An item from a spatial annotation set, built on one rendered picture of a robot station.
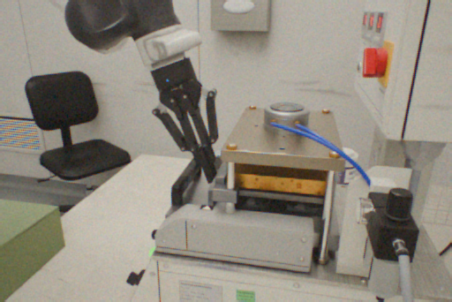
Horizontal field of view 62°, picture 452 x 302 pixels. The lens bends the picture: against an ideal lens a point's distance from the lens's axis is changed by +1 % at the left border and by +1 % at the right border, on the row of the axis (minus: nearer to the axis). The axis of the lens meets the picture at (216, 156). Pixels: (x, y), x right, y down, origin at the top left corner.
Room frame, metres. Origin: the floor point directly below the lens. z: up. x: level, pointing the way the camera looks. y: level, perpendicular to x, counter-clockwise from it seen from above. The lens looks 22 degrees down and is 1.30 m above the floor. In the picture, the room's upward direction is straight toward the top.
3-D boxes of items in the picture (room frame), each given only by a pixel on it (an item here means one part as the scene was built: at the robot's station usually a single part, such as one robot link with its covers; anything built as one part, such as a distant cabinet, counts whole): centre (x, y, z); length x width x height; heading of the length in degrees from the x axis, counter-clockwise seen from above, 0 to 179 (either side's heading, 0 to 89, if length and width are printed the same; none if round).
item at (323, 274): (0.63, -0.16, 0.93); 0.46 x 0.35 x 0.01; 78
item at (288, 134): (0.61, -0.15, 1.08); 0.31 x 0.24 x 0.13; 168
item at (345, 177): (1.08, -0.40, 0.82); 0.09 x 0.09 x 0.15
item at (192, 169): (0.67, 0.06, 0.99); 0.15 x 0.02 x 0.04; 168
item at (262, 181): (0.63, -0.12, 1.07); 0.22 x 0.17 x 0.10; 168
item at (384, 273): (0.39, -0.20, 1.05); 0.15 x 0.05 x 0.15; 168
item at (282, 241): (0.51, -0.02, 0.96); 0.26 x 0.05 x 0.07; 78
